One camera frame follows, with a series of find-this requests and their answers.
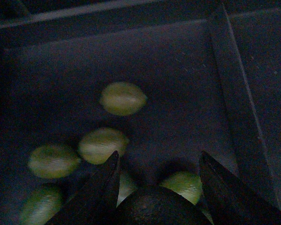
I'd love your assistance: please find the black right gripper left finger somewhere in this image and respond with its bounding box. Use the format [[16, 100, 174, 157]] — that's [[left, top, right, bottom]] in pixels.
[[46, 151, 120, 225]]

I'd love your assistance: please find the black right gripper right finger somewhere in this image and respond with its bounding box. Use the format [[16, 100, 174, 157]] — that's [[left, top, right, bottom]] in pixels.
[[199, 151, 281, 225]]

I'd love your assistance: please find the green avocado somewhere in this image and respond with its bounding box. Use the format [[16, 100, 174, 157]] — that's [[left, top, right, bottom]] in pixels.
[[112, 186, 211, 225]]

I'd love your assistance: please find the black display tray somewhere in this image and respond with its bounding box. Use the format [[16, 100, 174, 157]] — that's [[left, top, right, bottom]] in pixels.
[[0, 0, 281, 225]]

